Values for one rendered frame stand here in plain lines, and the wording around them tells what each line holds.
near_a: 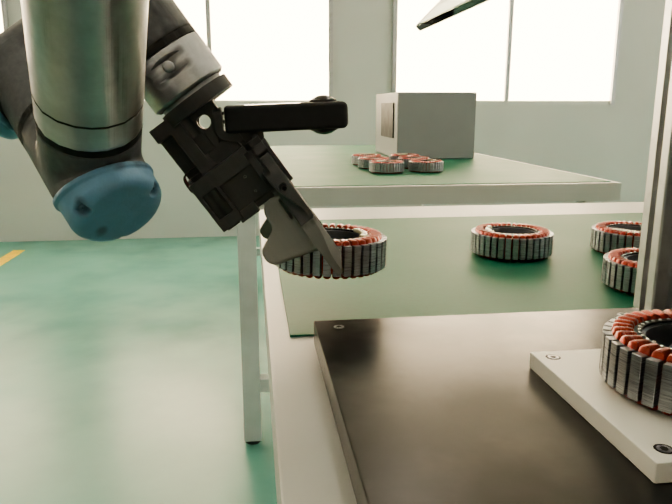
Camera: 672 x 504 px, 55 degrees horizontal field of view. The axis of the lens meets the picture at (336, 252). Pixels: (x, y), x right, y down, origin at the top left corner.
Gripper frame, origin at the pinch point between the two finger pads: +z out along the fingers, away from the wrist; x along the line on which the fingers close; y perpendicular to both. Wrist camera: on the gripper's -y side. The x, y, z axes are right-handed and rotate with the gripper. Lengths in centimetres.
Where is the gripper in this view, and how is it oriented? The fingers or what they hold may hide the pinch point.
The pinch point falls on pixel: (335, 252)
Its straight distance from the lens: 64.2
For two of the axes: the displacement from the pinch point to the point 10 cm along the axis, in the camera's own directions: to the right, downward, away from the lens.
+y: -8.1, 5.9, 0.2
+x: 1.3, 2.1, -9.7
